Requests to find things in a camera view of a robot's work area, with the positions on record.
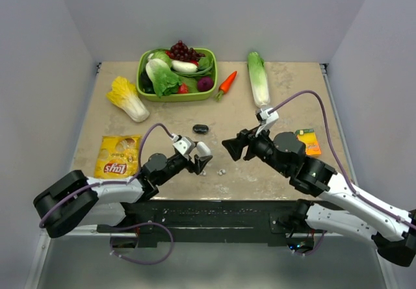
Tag orange toy carrot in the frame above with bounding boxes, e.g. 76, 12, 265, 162
214, 71, 237, 102

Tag white toy radish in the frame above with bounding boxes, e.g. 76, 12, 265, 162
172, 60, 198, 73

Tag orange sponge box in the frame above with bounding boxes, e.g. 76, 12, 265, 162
295, 129, 322, 157

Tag yellow Lays chip bag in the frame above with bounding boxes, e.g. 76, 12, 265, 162
94, 135, 141, 179

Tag dark red toy grapes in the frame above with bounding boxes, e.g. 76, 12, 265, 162
165, 40, 206, 62

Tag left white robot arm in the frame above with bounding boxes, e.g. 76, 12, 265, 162
33, 138, 213, 238

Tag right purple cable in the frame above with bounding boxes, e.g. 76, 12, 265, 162
268, 90, 416, 257

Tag black earbud charging case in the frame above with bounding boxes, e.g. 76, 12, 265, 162
192, 124, 209, 134

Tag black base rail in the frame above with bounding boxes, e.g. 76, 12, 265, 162
97, 199, 312, 247

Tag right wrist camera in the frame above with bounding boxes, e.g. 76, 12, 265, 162
255, 107, 279, 137

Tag green plastic basket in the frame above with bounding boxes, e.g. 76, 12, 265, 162
136, 47, 218, 103

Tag purple cable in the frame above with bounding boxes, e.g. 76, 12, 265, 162
268, 90, 416, 257
38, 123, 176, 266

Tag green white napa cabbage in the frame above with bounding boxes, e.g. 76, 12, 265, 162
247, 51, 270, 108

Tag yellow toy cabbage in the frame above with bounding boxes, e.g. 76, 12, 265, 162
106, 76, 150, 123

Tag red toy strawberry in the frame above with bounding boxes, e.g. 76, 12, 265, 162
177, 83, 189, 94

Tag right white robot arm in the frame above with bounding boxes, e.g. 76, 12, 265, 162
222, 129, 415, 267

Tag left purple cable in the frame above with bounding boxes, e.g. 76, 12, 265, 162
38, 123, 176, 266

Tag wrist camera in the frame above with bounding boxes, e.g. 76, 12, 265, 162
171, 134, 196, 159
255, 107, 279, 137

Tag white earbud charging case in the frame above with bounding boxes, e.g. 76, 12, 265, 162
196, 142, 212, 158

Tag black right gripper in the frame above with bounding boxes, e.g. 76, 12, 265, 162
222, 122, 290, 176

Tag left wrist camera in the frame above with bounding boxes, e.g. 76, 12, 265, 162
171, 134, 196, 159

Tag green toy lettuce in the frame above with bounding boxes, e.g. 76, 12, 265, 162
146, 58, 182, 97

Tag purple toy onion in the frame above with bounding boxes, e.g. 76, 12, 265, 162
197, 76, 215, 92

